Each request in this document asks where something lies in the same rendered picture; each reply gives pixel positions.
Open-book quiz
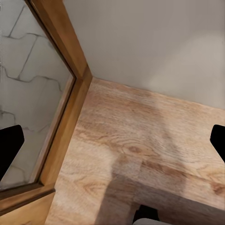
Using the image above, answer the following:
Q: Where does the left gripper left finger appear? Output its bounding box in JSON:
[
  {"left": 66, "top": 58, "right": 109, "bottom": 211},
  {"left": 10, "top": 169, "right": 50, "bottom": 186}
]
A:
[{"left": 0, "top": 125, "right": 24, "bottom": 181}]

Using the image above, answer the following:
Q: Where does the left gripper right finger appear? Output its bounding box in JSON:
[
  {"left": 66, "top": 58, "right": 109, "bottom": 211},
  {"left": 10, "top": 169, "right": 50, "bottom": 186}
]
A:
[{"left": 210, "top": 124, "right": 225, "bottom": 162}]

